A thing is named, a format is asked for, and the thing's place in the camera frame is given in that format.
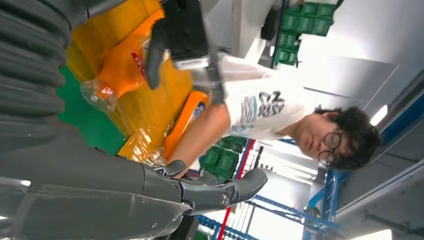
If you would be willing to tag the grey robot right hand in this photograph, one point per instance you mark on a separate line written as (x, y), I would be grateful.
(82, 185)

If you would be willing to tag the yellow taped cardboard board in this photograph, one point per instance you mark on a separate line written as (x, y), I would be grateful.
(155, 109)

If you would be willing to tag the person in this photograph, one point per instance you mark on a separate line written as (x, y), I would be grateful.
(265, 109)

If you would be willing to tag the black round eyeglasses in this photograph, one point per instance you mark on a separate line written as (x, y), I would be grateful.
(328, 145)

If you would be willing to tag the blue steel rack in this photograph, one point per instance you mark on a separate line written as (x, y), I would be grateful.
(328, 195)

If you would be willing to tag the ceiling lamp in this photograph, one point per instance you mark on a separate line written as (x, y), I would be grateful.
(379, 115)

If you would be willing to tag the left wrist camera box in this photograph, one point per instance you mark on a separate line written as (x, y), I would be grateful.
(187, 30)

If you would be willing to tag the red steel post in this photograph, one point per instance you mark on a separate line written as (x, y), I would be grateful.
(246, 155)

